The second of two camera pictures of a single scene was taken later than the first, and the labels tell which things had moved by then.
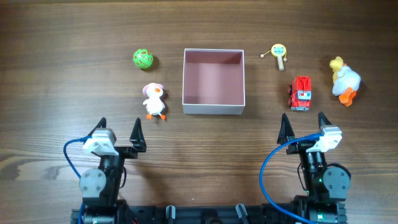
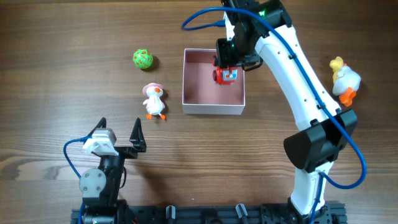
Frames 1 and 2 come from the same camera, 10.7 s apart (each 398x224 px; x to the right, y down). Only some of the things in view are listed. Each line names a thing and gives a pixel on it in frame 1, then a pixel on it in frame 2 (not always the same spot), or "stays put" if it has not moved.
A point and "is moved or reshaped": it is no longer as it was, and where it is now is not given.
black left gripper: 123,150 stays put
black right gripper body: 298,147 → 224,58
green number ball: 142,58 stays put
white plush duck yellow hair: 346,81 stays put
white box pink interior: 213,81 stays put
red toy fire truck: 299,93 is moved or reshaped
